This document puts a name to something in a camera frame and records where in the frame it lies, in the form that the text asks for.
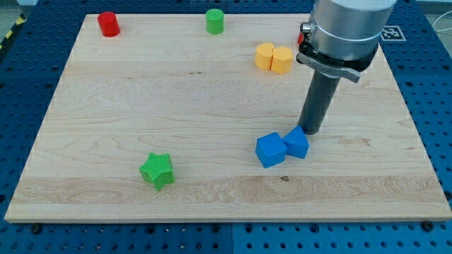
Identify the white cable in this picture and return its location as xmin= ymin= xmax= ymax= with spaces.
xmin=430 ymin=9 xmax=452 ymax=35

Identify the green cylinder block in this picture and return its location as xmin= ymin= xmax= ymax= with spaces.
xmin=205 ymin=8 xmax=225 ymax=35

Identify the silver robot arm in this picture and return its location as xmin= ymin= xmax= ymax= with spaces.
xmin=297 ymin=0 xmax=396 ymax=83

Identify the fiducial marker tag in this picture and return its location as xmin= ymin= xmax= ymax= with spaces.
xmin=381 ymin=25 xmax=406 ymax=42

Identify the yellow half-round block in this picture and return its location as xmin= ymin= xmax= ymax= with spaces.
xmin=254 ymin=42 xmax=274 ymax=71

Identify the red block behind arm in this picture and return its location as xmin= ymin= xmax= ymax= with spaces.
xmin=297 ymin=33 xmax=304 ymax=44

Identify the yellow hexagon block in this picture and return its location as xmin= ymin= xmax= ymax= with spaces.
xmin=270 ymin=47 xmax=293 ymax=74

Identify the blue cube block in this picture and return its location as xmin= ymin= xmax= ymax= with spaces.
xmin=255 ymin=132 xmax=287 ymax=168

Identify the green star block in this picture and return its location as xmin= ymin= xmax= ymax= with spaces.
xmin=139 ymin=153 xmax=175 ymax=191

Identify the wooden board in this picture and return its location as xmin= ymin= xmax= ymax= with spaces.
xmin=5 ymin=14 xmax=451 ymax=223

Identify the blue triangular block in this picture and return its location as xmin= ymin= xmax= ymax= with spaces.
xmin=282 ymin=126 xmax=309 ymax=159

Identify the red cylinder block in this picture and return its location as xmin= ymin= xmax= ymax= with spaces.
xmin=97 ymin=11 xmax=120 ymax=37

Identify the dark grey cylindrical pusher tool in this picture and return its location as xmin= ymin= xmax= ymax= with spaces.
xmin=298 ymin=71 xmax=340 ymax=135

